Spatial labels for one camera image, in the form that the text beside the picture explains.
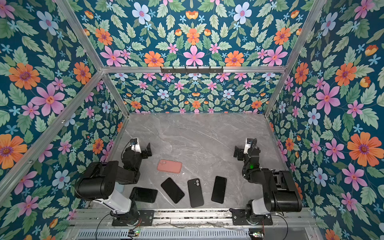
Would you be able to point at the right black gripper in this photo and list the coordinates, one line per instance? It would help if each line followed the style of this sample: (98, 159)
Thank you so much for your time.
(239, 151)

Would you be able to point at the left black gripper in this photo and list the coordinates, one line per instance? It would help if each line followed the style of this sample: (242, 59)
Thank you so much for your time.
(146, 150)

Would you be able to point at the silver-edged black phone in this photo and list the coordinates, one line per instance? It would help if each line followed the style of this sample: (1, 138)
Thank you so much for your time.
(219, 190)

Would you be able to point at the black phone case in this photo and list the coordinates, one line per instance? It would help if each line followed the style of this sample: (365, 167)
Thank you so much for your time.
(195, 193)

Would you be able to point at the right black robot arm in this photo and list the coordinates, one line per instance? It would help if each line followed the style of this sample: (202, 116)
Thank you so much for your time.
(279, 191)

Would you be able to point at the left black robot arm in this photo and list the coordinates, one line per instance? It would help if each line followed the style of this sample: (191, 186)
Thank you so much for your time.
(97, 184)

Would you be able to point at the pink phone case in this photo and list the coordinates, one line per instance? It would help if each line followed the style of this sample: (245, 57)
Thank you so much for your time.
(169, 166)

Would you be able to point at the black phone face up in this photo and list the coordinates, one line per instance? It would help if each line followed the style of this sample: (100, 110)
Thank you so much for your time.
(172, 190)

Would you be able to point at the purple-edged phone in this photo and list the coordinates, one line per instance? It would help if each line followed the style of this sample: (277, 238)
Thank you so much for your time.
(145, 195)

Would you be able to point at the light blue phone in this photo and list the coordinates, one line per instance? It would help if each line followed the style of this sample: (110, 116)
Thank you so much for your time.
(120, 188)

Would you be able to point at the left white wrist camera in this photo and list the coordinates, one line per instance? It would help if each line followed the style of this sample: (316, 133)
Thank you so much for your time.
(135, 146)

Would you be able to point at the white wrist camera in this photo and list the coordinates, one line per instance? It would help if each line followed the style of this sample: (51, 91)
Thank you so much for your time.
(248, 145)
(135, 146)

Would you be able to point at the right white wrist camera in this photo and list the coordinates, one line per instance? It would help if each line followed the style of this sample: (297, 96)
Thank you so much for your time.
(248, 145)

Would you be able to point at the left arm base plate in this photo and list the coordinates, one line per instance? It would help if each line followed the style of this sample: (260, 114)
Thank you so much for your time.
(145, 218)

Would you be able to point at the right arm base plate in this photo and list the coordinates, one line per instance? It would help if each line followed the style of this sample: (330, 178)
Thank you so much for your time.
(243, 217)

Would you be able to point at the black hook rail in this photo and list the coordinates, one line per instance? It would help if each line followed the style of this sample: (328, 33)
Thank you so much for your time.
(191, 70)

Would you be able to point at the aluminium frame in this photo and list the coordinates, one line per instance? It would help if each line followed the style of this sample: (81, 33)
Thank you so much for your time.
(72, 71)

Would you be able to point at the white ventilated cable duct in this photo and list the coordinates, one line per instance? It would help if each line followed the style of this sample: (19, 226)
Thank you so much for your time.
(165, 234)

